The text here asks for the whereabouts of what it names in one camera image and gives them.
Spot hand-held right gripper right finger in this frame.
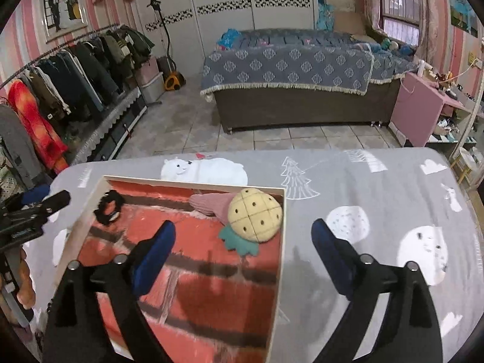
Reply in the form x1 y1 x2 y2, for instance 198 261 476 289
311 218 444 363

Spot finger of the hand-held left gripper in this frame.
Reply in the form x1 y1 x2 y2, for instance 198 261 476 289
21 185 51 205
23 190 72 220

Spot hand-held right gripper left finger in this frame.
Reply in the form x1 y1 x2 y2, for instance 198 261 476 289
41 219 178 363

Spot white box with brick lining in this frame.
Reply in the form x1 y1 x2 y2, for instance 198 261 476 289
53 175 288 363

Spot person's left hand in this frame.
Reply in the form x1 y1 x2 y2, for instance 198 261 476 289
15 250 36 311

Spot black scrunchie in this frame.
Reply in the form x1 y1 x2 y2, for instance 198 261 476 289
94 192 125 227

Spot grey hanging garment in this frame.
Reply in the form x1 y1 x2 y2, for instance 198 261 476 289
0 104 42 193

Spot orange red fuzzy coat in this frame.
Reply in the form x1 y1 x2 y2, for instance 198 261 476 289
8 79 69 172

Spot pink knitted sock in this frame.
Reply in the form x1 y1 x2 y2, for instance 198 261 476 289
189 192 239 220

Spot yellow pineapple plush clip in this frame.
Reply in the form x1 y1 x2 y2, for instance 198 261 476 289
217 188 284 258

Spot low cabinet with lace cover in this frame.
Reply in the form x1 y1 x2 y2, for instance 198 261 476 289
66 85 148 167

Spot row of hanging clothes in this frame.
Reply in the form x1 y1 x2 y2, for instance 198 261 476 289
0 25 155 182

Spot brown bed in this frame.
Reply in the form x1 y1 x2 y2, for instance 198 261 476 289
200 28 417 135

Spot plastic storage box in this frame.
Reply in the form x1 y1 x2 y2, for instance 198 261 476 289
135 57 165 104

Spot pink cabinet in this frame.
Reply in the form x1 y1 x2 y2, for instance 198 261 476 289
389 72 447 148

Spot yellow garment steamer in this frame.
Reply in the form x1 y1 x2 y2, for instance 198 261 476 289
147 0 187 92

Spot white framed standing mirror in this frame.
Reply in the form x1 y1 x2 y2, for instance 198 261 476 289
448 79 484 182

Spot blue patterned bedspread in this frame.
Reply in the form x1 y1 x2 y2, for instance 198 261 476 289
200 47 375 101

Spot plush toys on windowsill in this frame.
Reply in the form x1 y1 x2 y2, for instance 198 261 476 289
380 38 417 55

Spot blue clothes pile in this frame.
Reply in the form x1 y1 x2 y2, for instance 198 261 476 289
219 28 243 51

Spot barred window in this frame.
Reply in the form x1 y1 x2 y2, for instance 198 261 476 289
380 0 422 46

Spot blue hanging fabric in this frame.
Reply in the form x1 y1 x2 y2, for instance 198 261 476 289
316 0 335 31

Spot pink curtain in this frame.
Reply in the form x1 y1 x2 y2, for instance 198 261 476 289
361 0 384 31
420 0 454 57

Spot clothes rack rail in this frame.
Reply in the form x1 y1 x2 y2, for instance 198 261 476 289
0 23 122 87

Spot framed wedding wall poster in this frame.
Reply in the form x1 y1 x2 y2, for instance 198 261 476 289
40 0 89 42

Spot couple wall poster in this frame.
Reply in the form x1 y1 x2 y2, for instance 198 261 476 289
450 0 484 34

